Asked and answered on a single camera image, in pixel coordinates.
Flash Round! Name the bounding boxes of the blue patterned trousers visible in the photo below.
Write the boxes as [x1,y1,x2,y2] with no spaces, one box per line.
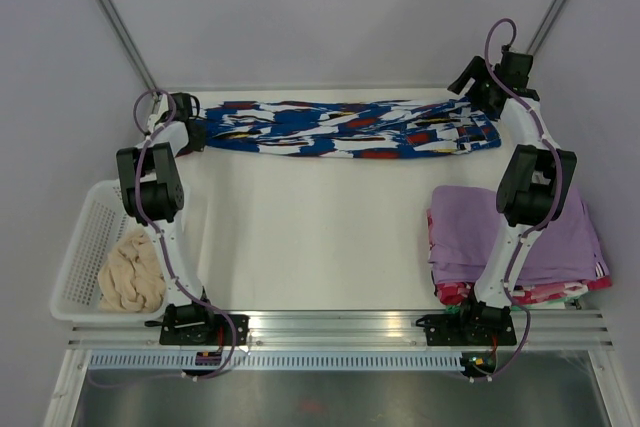
[200,99,502,160]

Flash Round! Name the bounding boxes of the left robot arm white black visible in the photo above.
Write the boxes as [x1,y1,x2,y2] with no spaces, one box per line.
[116,89,206,312]

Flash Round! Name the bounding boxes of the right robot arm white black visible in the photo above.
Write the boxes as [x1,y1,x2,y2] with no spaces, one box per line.
[448,45,577,343]

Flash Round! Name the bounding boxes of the pink patterned folded trousers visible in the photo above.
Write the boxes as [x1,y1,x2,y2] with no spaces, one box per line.
[427,210,612,306]

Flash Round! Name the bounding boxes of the white perforated plastic basket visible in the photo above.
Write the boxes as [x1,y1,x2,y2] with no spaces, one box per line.
[50,180,164,325]

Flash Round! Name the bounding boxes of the cream crumpled garment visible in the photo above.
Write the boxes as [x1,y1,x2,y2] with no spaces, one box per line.
[97,228,166,314]

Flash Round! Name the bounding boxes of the green folded garment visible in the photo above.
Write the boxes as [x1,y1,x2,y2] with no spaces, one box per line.
[444,303,465,316]

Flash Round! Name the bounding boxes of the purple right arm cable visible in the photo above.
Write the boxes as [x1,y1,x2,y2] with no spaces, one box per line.
[439,18,566,383]

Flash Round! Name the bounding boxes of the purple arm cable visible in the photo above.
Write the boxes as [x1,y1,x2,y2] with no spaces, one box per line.
[439,18,566,383]
[89,90,241,389]

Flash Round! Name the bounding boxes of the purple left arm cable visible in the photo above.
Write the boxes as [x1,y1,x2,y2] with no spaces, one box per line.
[89,90,241,389]

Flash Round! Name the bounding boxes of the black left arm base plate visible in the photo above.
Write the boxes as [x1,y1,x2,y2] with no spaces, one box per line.
[159,304,250,347]

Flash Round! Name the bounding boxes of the left aluminium frame post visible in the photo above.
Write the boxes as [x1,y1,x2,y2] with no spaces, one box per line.
[95,0,158,89]

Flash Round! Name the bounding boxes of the aluminium mounting rail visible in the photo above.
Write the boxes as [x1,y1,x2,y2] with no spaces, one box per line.
[67,309,613,351]

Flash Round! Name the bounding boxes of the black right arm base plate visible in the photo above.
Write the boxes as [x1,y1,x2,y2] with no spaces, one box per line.
[415,299,517,347]

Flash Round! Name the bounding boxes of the white slotted cable duct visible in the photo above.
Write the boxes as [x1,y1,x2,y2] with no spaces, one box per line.
[89,350,494,373]

